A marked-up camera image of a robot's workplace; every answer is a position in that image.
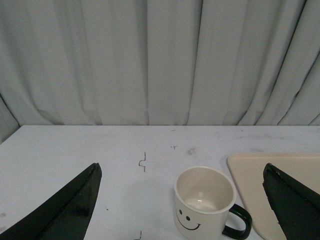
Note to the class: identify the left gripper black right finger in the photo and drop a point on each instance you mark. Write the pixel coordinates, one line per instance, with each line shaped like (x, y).
(296, 206)

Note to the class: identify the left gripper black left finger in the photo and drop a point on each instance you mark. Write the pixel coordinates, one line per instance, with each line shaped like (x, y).
(65, 215)

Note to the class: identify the cream smiley mug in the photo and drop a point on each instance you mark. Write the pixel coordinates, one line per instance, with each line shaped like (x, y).
(205, 206)

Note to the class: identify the beige square plate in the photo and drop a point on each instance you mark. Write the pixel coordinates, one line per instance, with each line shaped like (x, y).
(247, 172)

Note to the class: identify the grey-white curtain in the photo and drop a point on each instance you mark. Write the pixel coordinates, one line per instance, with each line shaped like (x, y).
(159, 62)

